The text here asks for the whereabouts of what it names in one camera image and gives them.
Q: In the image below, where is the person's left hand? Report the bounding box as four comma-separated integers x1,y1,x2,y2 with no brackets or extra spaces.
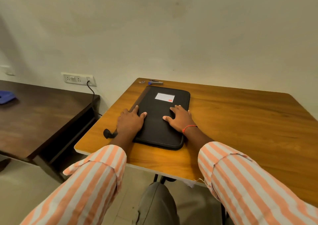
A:
116,105,147,136

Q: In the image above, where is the person's right hand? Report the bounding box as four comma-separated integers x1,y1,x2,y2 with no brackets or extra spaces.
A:
163,105,198,133

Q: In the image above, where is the black zip folder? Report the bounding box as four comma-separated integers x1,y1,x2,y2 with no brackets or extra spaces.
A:
103,86,191,151

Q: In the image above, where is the person's right forearm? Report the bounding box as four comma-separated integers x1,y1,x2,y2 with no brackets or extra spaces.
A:
183,127,318,225

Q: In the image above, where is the person's left forearm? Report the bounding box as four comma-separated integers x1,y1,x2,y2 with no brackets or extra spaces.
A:
20,130,133,225

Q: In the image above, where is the black table leg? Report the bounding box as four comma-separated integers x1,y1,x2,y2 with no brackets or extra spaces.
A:
153,174,177,185

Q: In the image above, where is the person's grey trouser leg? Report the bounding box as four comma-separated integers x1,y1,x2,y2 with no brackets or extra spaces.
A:
136,180,225,225

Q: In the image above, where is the dark wooden side table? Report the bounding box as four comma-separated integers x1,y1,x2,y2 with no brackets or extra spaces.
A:
0,80,100,184

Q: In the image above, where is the blue object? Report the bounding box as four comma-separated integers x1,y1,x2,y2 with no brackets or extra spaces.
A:
0,90,17,105

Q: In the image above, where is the black power cable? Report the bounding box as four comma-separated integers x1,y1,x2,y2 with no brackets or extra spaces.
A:
86,81,103,117

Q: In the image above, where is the white wall socket panel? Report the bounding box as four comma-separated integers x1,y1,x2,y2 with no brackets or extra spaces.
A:
61,72,97,87

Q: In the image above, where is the small white wall switch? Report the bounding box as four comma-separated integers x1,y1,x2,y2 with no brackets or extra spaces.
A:
0,65,16,76

